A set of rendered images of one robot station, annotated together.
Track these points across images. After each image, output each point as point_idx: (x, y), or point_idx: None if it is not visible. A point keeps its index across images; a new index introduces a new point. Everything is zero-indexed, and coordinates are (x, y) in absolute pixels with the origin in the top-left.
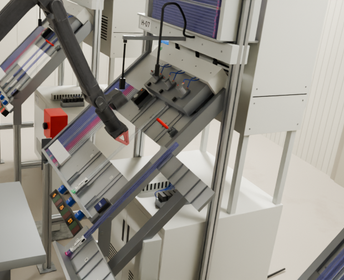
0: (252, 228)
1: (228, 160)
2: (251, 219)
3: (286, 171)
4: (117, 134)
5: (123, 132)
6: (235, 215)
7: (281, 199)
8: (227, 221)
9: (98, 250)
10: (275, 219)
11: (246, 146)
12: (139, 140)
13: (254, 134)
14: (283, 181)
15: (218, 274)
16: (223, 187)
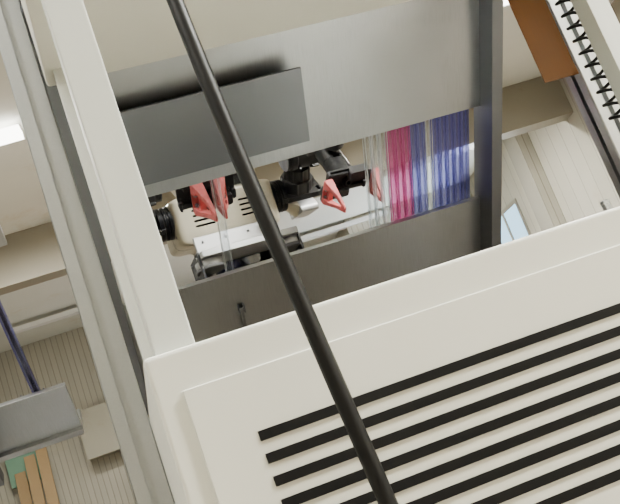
0: (178, 497)
1: (42, 191)
2: (159, 438)
3: (87, 145)
4: (177, 202)
5: (190, 193)
6: (148, 410)
7: (145, 326)
8: (155, 435)
9: None
10: (172, 463)
11: (66, 115)
12: None
13: (40, 60)
14: (107, 208)
15: None
16: (70, 284)
